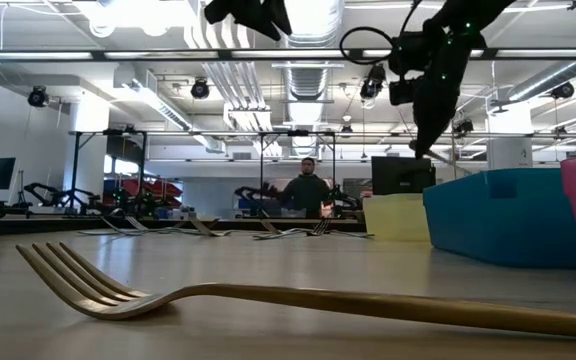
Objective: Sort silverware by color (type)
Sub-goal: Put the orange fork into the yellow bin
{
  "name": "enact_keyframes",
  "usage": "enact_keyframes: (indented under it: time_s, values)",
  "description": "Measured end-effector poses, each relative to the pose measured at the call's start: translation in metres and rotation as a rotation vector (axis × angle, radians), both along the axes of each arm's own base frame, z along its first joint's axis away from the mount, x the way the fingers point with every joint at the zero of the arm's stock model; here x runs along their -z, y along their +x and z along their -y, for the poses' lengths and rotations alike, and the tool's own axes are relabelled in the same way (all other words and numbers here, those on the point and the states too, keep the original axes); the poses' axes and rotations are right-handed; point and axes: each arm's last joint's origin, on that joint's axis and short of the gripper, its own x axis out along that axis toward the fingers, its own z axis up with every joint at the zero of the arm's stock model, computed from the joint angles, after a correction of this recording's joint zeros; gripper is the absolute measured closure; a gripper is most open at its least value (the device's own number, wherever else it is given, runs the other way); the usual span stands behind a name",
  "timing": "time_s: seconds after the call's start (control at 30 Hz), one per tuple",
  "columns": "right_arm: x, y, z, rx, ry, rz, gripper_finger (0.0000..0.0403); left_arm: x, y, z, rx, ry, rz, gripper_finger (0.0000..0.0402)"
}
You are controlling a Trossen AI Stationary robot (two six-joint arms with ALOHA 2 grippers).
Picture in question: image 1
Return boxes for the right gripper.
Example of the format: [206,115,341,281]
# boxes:
[411,34,472,160]

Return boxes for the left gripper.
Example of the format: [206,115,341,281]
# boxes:
[203,0,293,42]

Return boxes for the gold fork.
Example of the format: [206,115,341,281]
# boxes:
[407,139,473,176]
[15,241,576,341]

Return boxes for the black monitor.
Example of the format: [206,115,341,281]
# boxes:
[371,156,438,197]

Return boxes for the white ceiling pipes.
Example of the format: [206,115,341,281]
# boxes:
[182,0,274,134]

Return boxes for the yellow plastic bin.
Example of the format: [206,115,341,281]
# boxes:
[361,192,433,244]

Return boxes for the teal plastic bin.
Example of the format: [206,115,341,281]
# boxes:
[421,167,576,272]

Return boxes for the person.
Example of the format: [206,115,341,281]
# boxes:
[280,157,332,220]

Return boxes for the black overhead crossbar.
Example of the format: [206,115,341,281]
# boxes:
[0,47,576,63]

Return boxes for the red background bins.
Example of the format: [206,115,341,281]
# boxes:
[102,177,184,209]

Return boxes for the large silver ceiling duct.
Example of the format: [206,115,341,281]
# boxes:
[280,0,344,159]

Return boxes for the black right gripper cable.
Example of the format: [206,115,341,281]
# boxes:
[339,0,422,66]

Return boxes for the slanted silver ceiling duct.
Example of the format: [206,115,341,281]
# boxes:
[505,59,576,104]

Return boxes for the black background rig frame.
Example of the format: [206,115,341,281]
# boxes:
[67,128,149,214]
[257,129,338,219]

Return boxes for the black metal table frame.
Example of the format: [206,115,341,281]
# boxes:
[0,217,367,237]

